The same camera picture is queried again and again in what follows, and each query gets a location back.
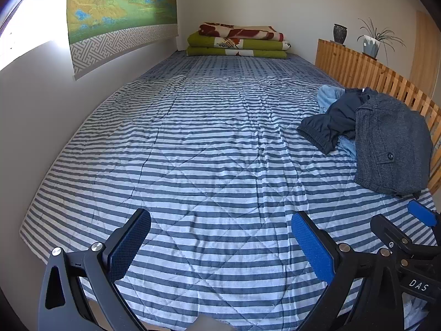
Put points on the navy blue garment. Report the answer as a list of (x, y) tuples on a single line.
[(341, 117)]

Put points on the potted grass plant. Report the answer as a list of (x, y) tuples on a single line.
[(371, 44)]

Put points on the blue white striped bedspread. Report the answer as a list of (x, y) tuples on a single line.
[(206, 144)]

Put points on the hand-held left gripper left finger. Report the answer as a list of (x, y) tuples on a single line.
[(130, 243)]

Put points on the landscape wall scroll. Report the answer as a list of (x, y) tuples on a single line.
[(120, 10)]

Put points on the wooden slatted bed rail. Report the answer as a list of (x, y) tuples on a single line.
[(358, 69)]

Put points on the dark ceramic vase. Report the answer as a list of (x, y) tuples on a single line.
[(339, 33)]

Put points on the wooden door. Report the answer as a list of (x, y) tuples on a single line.
[(425, 48)]

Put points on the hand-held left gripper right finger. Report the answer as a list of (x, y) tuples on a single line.
[(313, 244)]

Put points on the grey houndstooth shorts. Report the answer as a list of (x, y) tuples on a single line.
[(392, 134)]

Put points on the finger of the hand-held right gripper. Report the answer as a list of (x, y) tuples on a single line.
[(423, 214), (387, 230)]

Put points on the light blue garment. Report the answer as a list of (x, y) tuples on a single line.
[(327, 96)]

